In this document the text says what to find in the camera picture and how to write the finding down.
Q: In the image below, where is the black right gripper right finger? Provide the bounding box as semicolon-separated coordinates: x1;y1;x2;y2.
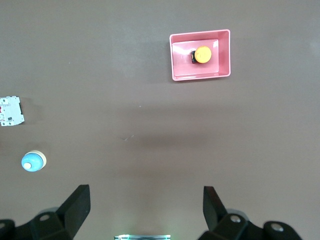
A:
197;185;304;240

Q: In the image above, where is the blue call bell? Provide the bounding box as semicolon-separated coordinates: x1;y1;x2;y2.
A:
20;149;48;173

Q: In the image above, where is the yellow push button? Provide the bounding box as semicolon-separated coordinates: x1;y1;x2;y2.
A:
190;45;213;65

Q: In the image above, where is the pink plastic bin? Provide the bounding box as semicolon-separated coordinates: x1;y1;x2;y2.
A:
169;28;232;83

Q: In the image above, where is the white circuit breaker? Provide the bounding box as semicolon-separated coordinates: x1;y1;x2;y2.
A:
0;96;26;127

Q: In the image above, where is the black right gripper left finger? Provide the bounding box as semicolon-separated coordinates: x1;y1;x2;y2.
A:
0;184;91;240

